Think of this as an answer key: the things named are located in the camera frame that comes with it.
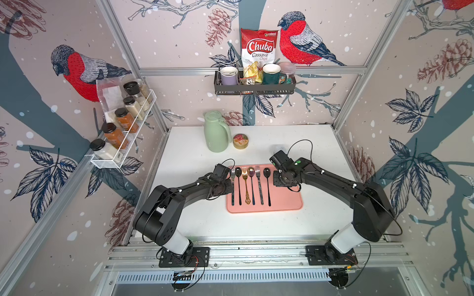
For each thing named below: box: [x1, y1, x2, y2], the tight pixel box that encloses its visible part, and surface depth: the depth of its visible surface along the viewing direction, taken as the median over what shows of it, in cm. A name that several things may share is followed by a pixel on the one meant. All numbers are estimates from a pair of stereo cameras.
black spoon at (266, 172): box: [262, 167, 271, 207], surface depth 98 cm
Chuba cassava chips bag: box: [240, 28, 279, 85], surface depth 82 cm
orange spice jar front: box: [101, 122, 129, 150], surface depth 68 cm
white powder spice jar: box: [89, 138, 119, 161], surface depth 62 cm
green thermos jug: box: [203, 109, 233, 153], surface depth 97 cm
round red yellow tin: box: [232, 133, 249, 150], surface depth 113 cm
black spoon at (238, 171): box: [235, 167, 242, 206], surface depth 100 cm
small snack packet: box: [239, 75, 257, 86], surface depth 87 cm
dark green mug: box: [262, 63, 287, 85], surface depth 85 cm
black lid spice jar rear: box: [123, 81, 151, 112], surface depth 81 cm
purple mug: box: [220, 65, 239, 86], surface depth 83 cm
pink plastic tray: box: [226, 164, 303, 214], surface depth 92 cm
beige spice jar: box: [122, 95, 145, 121], surface depth 78 cm
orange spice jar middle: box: [114, 107, 139, 134], surface depth 73 cm
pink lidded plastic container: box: [278, 61, 297, 85], surface depth 87 cm
